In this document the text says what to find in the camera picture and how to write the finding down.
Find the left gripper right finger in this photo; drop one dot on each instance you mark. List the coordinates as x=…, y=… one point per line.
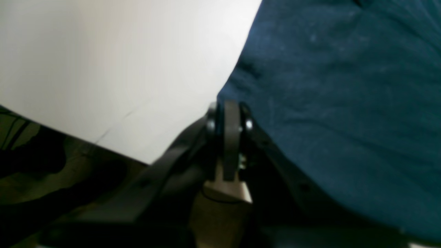
x=291, y=210

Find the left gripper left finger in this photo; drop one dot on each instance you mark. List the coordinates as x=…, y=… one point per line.
x=153, y=210

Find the dark blue T-shirt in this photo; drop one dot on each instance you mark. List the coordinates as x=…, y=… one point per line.
x=349, y=90

